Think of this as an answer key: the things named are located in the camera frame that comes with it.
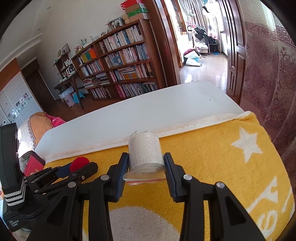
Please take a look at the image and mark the white tape roll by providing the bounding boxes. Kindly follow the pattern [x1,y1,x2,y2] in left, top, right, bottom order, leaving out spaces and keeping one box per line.
[123,131,166,185]

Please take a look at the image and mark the red metal tin box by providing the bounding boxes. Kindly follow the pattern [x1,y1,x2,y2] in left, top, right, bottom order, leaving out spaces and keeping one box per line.
[19,151,46,177]

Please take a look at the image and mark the bed with red blanket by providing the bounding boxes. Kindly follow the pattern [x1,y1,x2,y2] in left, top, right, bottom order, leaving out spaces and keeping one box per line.
[18,112,66,158]

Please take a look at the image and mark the orange checked pillow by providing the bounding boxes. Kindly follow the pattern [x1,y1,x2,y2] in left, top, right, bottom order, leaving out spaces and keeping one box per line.
[29,112,54,145]

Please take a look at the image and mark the yellow white towel mat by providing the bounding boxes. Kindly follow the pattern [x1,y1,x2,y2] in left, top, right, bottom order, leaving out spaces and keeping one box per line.
[39,111,295,240]

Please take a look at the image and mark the white wardrobe with stickers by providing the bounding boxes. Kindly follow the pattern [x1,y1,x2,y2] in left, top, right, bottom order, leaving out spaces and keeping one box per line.
[0,58,43,126]

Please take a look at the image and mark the dark wooden desk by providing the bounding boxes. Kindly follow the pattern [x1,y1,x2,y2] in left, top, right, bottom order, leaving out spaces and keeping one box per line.
[54,72,84,109]

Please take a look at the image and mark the wooden bookshelf with books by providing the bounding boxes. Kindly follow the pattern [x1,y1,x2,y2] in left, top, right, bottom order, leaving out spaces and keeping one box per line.
[72,20,167,101]

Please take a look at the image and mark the purple patterned curtain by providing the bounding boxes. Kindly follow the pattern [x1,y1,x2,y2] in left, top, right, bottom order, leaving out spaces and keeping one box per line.
[239,22,296,158]

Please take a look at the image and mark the stacked gift boxes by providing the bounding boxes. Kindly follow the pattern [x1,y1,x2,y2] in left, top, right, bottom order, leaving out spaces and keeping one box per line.
[120,0,151,24]

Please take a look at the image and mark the dark wooden door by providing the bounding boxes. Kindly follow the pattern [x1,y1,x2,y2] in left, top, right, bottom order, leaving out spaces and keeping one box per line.
[218,0,246,104]

